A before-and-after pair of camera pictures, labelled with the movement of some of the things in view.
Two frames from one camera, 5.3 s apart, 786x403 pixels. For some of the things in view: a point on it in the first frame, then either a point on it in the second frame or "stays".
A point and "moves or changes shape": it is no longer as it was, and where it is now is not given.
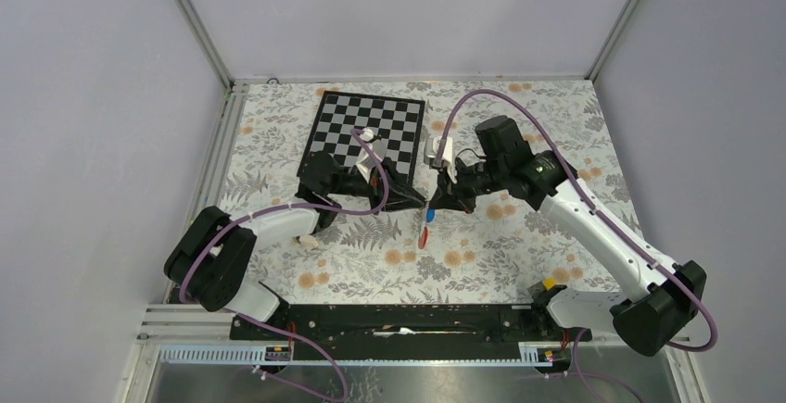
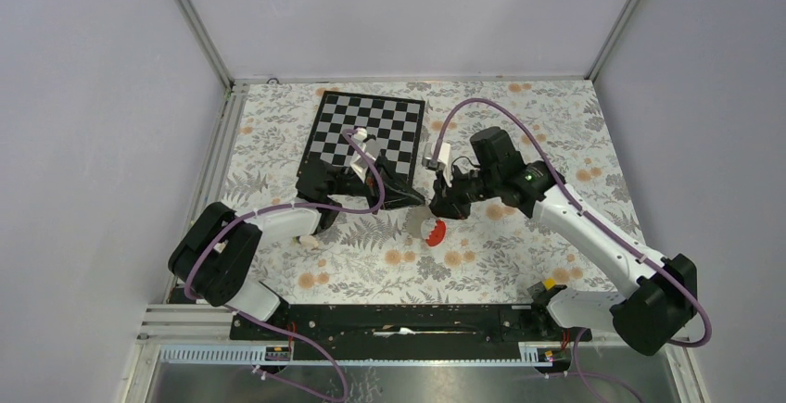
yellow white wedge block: x=307 y=240 stays
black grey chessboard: x=397 y=121 stays
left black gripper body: x=376 y=187 stays
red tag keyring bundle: x=424 y=239 moves or changes shape
